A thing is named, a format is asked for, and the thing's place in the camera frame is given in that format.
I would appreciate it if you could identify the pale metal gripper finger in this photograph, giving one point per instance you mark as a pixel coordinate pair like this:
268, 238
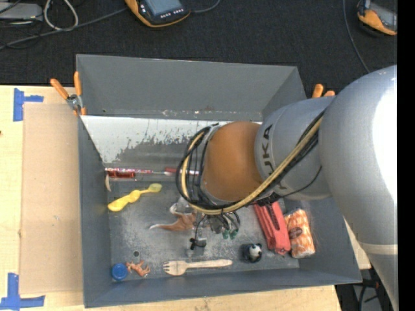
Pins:
201, 242
194, 253

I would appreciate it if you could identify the pale wooden fork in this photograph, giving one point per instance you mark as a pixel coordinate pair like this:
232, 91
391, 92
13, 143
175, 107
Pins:
194, 265

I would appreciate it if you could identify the orange toy kangaroo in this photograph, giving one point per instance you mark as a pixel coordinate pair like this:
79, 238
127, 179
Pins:
180, 225

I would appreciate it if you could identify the black and white toy panda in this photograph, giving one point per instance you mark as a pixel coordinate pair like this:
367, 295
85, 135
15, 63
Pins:
253, 252

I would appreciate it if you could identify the small orange toy animal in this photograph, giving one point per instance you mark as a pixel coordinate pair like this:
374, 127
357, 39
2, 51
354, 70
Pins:
139, 267

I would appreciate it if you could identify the red flat tool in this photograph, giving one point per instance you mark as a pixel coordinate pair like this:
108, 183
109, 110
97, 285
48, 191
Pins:
274, 228

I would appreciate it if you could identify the blue bottle cap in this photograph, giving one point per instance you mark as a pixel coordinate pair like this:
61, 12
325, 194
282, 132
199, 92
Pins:
119, 271

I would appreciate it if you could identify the yellow plastic spoon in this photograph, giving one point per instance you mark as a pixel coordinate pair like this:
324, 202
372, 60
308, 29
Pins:
124, 201

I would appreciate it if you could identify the orange and white packet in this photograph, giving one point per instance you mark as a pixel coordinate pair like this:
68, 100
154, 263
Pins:
301, 235

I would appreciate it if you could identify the red foil packet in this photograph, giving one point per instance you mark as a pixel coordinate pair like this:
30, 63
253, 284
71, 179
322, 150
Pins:
119, 173

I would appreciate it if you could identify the white curved piece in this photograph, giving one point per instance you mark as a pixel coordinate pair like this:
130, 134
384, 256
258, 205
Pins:
108, 183

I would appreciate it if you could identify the grey metal bin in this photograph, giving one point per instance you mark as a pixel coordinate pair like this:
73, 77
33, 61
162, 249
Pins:
162, 86

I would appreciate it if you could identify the brown cardboard board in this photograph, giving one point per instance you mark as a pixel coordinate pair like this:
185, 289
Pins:
48, 190

